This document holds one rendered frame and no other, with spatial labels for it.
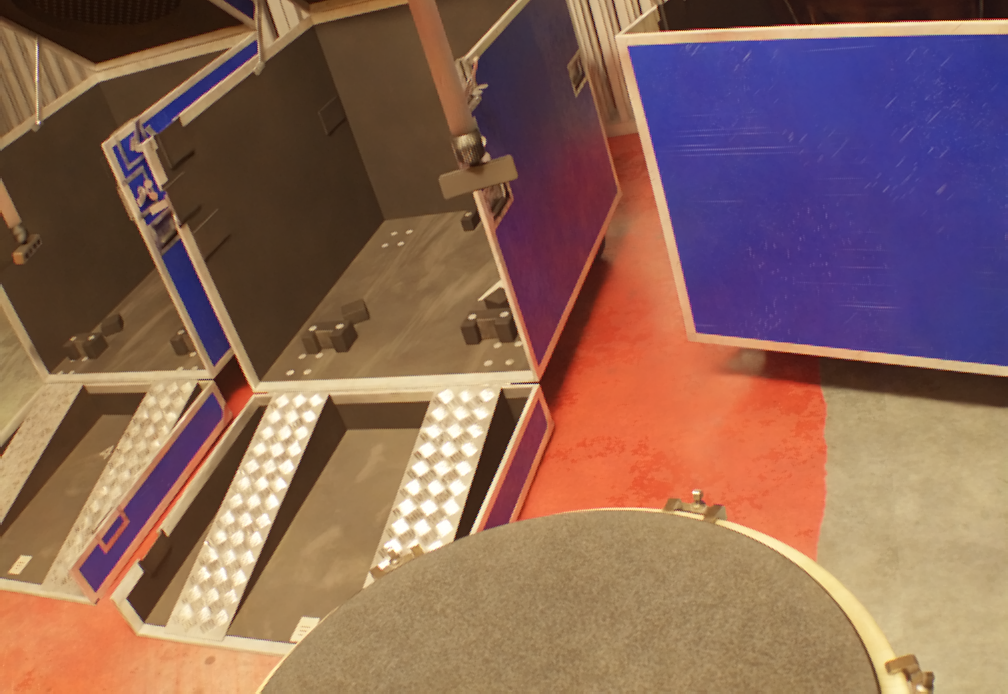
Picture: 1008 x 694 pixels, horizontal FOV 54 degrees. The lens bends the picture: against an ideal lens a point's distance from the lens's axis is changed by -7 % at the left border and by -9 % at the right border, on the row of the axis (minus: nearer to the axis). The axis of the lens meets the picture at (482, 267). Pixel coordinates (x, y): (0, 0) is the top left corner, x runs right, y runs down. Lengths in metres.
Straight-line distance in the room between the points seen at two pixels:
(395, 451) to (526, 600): 1.69
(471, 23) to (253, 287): 1.05
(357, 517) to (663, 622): 1.65
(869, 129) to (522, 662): 1.38
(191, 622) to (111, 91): 2.18
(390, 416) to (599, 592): 1.79
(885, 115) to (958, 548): 0.88
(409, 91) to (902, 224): 1.83
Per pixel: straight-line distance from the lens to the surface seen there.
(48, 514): 3.34
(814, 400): 2.63
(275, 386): 3.03
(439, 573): 1.23
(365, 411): 2.90
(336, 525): 2.67
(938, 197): 2.18
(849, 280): 2.35
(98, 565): 2.90
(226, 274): 2.99
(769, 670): 1.04
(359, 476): 2.79
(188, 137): 2.92
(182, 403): 3.22
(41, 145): 3.86
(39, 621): 2.98
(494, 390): 2.65
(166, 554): 2.77
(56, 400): 3.63
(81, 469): 3.45
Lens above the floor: 1.62
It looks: 27 degrees down
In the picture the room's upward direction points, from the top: 19 degrees counter-clockwise
